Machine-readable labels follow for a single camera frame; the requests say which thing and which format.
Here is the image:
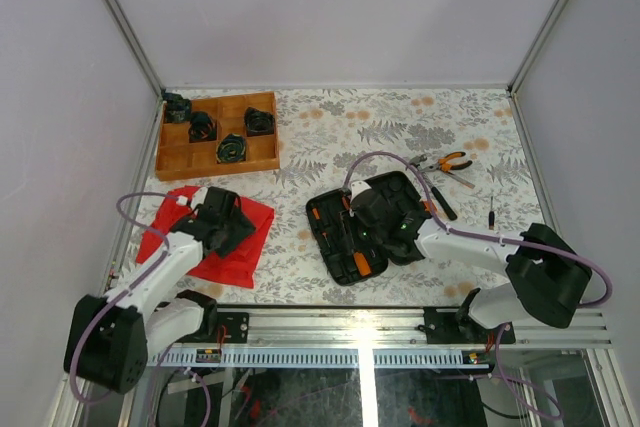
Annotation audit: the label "red cloth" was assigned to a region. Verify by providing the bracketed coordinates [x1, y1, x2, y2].
[135, 185, 275, 289]

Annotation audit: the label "black plastic tool case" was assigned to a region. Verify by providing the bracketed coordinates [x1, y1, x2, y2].
[306, 171, 431, 286]

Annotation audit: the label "large orange handle screwdriver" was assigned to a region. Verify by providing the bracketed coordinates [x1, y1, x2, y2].
[353, 252, 372, 277]

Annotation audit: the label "small precision screwdriver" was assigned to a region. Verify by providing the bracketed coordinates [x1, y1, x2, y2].
[312, 207, 330, 249]

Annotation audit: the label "thin screwdriver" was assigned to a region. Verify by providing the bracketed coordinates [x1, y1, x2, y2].
[488, 195, 495, 231]

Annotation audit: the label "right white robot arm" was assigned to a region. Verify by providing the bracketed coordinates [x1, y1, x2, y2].
[350, 181, 592, 342]

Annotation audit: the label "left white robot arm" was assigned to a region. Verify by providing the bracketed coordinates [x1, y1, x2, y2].
[63, 187, 256, 394]

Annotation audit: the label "rolled black yellow tape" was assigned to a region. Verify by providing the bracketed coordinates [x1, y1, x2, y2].
[216, 133, 247, 164]

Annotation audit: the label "wooden compartment tray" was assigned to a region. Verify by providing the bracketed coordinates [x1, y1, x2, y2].
[155, 91, 280, 181]

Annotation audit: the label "small hammer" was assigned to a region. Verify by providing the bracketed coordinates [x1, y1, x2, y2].
[409, 155, 458, 220]

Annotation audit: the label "rolled black tape left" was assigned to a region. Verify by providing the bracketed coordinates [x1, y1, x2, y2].
[188, 111, 217, 143]

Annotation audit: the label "rolled black tape right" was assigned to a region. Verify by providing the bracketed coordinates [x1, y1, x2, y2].
[244, 107, 275, 137]

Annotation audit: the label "rolled tape in corner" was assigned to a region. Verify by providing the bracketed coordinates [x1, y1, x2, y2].
[161, 90, 192, 124]

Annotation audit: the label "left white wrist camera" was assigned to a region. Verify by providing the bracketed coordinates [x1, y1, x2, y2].
[176, 187, 208, 208]

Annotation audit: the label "orange handle pliers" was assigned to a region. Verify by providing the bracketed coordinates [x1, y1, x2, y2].
[436, 151, 475, 189]

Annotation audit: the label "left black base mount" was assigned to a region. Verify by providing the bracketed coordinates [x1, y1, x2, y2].
[196, 311, 250, 346]

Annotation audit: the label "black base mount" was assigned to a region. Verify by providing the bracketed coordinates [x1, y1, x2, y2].
[196, 311, 250, 346]
[421, 307, 500, 345]

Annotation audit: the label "aluminium front rail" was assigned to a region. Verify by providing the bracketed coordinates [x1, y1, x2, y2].
[218, 305, 612, 349]

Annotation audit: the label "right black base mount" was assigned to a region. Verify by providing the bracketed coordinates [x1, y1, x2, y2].
[421, 307, 500, 345]

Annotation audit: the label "white slotted cable duct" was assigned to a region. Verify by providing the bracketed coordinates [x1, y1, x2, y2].
[148, 347, 489, 371]

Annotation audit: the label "left aluminium corner post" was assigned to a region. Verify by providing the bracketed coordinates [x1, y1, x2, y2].
[102, 0, 164, 97]

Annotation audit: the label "aluminium corner post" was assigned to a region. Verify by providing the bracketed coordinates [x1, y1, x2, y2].
[507, 0, 570, 96]
[102, 0, 164, 97]

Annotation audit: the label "right aluminium corner post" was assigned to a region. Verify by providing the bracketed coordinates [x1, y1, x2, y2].
[507, 0, 570, 96]

